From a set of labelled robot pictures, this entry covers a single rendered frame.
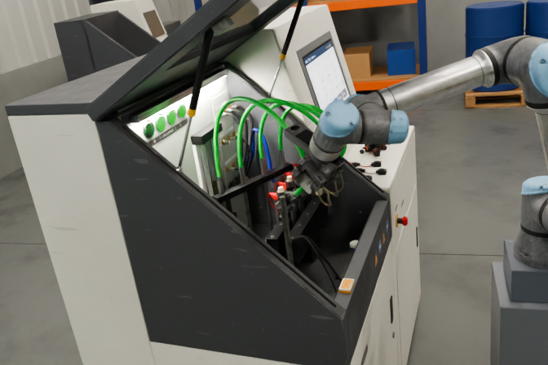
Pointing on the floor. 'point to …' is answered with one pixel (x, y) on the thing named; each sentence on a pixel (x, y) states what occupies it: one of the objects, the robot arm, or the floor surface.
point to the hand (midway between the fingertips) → (302, 178)
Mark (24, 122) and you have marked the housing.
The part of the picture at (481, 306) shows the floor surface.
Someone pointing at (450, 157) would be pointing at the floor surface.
